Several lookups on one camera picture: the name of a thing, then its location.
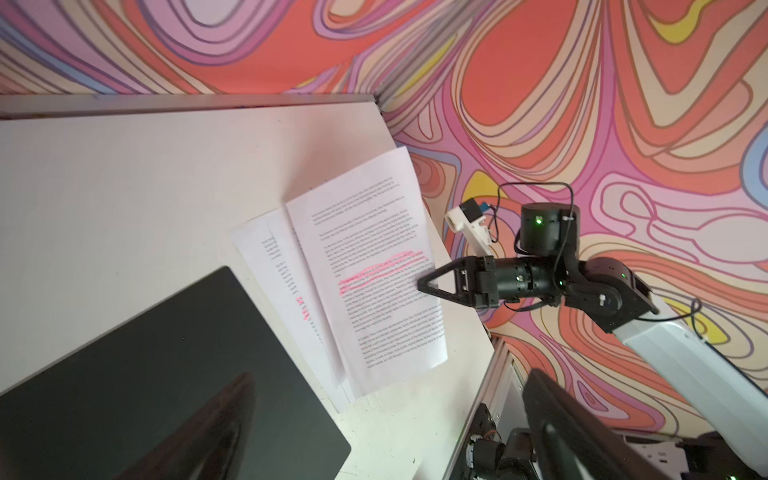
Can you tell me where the printed paper sheet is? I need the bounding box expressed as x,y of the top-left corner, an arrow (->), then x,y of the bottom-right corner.
286,147 -> 448,397
231,207 -> 354,413

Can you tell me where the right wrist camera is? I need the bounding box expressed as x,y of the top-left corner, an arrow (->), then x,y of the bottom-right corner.
444,198 -> 494,256

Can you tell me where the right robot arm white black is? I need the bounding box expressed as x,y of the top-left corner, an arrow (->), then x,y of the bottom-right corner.
417,203 -> 767,477

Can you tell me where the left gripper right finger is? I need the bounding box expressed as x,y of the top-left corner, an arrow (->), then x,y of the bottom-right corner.
522,369 -> 665,479

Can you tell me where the blue folder black inside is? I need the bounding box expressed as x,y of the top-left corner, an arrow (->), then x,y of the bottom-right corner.
1,267 -> 351,479

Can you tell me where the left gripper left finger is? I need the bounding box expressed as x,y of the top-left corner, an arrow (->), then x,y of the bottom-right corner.
118,372 -> 257,479

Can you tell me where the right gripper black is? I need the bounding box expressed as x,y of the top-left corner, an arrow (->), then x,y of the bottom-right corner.
417,256 -> 561,309

